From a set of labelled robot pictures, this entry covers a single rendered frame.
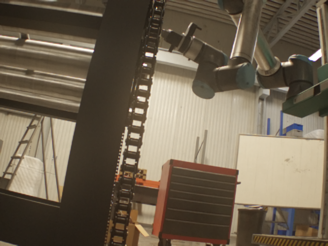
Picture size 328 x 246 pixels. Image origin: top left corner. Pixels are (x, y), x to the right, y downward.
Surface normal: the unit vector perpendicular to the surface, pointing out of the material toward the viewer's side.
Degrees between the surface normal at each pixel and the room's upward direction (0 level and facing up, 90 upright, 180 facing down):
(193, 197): 90
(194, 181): 90
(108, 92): 90
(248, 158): 90
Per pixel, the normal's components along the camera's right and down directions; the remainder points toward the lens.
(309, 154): -0.26, -0.32
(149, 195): 0.21, -0.25
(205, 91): -0.37, 0.84
